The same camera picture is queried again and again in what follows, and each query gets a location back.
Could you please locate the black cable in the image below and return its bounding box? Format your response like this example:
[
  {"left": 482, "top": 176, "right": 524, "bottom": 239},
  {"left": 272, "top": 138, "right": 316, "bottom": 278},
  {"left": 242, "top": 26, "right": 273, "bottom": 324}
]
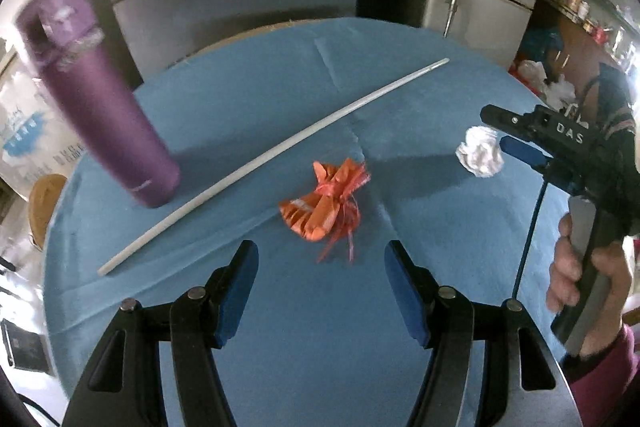
[{"left": 512, "top": 177, "right": 548, "bottom": 300}]

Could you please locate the purple bottle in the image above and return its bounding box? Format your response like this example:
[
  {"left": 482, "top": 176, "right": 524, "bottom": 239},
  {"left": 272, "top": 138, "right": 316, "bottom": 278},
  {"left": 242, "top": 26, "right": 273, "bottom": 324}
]
[{"left": 15, "top": 0, "right": 182, "bottom": 209}]

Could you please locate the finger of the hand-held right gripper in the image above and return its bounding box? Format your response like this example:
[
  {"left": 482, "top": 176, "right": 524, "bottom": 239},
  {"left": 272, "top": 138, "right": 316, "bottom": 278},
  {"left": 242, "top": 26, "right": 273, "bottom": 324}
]
[
  {"left": 479, "top": 104, "right": 540, "bottom": 132},
  {"left": 499, "top": 136, "right": 583, "bottom": 195}
]

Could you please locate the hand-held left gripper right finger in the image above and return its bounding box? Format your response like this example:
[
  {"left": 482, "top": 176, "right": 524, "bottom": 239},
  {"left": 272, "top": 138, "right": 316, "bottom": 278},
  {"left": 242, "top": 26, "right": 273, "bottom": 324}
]
[{"left": 384, "top": 239, "right": 583, "bottom": 427}]

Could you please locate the person's right forearm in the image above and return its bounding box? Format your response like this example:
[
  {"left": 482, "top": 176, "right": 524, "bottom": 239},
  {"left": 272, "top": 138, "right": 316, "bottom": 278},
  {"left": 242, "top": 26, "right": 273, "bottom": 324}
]
[{"left": 567, "top": 322, "right": 640, "bottom": 427}]

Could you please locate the white and blue cardboard box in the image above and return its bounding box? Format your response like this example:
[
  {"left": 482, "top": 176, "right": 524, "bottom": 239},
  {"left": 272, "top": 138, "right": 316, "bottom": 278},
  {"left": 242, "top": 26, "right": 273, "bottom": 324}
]
[{"left": 0, "top": 57, "right": 81, "bottom": 202}]

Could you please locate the person's right hand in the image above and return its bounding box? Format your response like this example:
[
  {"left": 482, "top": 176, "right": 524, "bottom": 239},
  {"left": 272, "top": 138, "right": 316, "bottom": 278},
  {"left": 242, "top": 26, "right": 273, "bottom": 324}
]
[{"left": 546, "top": 211, "right": 638, "bottom": 348}]

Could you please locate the blue tablecloth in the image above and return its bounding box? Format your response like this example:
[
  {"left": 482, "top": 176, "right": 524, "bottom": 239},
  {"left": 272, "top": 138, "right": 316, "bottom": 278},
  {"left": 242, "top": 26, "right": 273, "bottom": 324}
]
[{"left": 42, "top": 18, "right": 596, "bottom": 427}]

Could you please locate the long white stick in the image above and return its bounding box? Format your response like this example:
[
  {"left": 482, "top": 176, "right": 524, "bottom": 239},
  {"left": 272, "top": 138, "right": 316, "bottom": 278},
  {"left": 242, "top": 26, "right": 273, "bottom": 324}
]
[{"left": 97, "top": 58, "right": 451, "bottom": 277}]

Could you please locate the black box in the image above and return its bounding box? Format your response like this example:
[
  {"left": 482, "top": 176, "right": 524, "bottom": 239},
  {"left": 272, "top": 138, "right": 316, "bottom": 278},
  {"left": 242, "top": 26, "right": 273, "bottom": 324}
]
[{"left": 0, "top": 317, "right": 53, "bottom": 378}]

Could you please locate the person's dark patterned clothing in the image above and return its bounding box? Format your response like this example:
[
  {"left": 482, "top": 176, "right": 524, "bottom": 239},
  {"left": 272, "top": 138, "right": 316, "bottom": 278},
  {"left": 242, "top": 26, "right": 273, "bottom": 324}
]
[{"left": 582, "top": 62, "right": 640, "bottom": 238}]

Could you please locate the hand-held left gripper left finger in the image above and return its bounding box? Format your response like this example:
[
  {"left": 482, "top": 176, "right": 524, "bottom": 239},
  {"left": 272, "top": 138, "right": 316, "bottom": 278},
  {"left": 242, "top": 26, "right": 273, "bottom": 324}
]
[{"left": 62, "top": 239, "right": 261, "bottom": 427}]

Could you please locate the red plastic bag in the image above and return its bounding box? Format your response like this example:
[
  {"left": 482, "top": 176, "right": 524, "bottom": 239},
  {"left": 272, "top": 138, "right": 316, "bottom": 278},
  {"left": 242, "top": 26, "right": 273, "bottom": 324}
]
[{"left": 278, "top": 159, "right": 372, "bottom": 265}]

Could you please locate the wooden stool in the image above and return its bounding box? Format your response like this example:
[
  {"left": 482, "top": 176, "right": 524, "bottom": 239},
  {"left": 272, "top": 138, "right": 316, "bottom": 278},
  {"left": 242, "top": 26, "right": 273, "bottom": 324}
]
[{"left": 27, "top": 173, "right": 68, "bottom": 248}]

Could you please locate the white plastic bag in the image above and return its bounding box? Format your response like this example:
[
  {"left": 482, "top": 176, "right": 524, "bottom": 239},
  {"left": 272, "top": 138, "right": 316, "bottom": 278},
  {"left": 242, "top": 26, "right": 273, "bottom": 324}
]
[{"left": 517, "top": 59, "right": 576, "bottom": 112}]

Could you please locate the white tissue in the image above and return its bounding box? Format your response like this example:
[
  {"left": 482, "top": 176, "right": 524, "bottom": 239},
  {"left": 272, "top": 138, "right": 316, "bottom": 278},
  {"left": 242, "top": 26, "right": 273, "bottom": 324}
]
[{"left": 456, "top": 127, "right": 505, "bottom": 179}]

